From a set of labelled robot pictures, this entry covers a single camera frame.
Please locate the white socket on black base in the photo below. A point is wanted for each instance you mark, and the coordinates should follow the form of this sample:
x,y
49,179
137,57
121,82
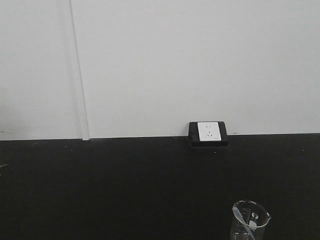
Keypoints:
x,y
207,134

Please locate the glass beaker with dropper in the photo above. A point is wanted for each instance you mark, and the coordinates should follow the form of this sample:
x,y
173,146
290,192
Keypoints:
x,y
256,218

